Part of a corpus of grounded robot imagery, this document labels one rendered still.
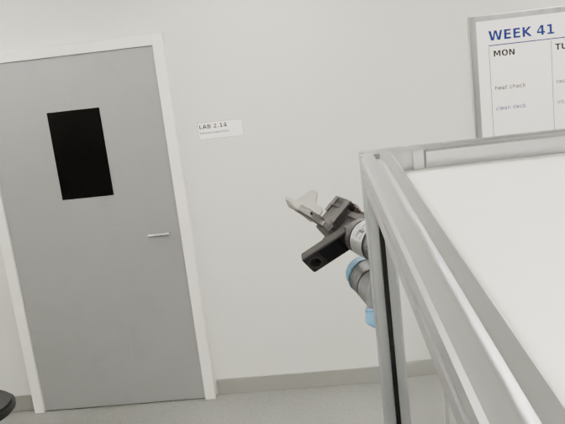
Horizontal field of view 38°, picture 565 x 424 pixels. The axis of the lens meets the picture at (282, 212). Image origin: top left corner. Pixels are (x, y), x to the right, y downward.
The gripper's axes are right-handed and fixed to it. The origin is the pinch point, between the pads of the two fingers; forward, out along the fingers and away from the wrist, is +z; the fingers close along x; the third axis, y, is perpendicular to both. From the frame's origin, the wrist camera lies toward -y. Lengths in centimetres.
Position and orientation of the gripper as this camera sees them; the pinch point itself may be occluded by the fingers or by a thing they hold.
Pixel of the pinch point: (303, 220)
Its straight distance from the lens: 180.6
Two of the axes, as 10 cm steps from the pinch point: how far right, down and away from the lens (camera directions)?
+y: 6.2, -7.7, 1.8
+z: -5.3, -2.3, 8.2
